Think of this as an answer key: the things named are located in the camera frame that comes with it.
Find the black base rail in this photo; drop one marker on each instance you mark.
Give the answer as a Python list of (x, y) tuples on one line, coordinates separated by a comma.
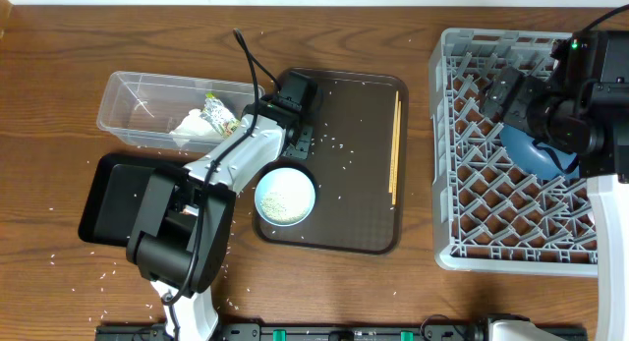
[(255, 332)]

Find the light blue rice bowl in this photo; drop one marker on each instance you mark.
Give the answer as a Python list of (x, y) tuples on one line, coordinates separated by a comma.
[(284, 197)]

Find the green yellow snack wrapper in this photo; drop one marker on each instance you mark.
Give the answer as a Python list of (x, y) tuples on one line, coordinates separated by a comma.
[(219, 117)]

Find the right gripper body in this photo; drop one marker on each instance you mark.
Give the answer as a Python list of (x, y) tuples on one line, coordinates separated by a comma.
[(529, 90)]

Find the dark blue plate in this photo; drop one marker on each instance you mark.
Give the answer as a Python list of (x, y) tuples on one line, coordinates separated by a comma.
[(539, 159)]

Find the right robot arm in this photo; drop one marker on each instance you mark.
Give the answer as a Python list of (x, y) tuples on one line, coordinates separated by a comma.
[(582, 108)]

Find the wooden chopstick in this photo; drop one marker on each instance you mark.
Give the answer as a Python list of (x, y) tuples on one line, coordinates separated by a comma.
[(396, 153), (393, 143)]

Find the clear plastic bin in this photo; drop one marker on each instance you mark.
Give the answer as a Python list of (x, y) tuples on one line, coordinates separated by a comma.
[(141, 109)]

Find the brown serving tray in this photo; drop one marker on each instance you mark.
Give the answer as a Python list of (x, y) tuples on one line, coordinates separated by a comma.
[(349, 163)]

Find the grey dishwasher rack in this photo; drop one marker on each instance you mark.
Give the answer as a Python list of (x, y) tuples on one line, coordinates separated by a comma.
[(488, 214)]

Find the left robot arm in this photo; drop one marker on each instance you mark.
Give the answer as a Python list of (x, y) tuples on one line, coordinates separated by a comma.
[(207, 189)]

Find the black waste tray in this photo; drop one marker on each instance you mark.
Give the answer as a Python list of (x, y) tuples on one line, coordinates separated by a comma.
[(115, 199)]

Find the white napkin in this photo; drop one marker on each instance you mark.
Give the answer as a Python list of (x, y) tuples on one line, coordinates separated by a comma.
[(194, 128)]

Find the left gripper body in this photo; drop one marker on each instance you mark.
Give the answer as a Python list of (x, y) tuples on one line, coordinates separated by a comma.
[(306, 140)]

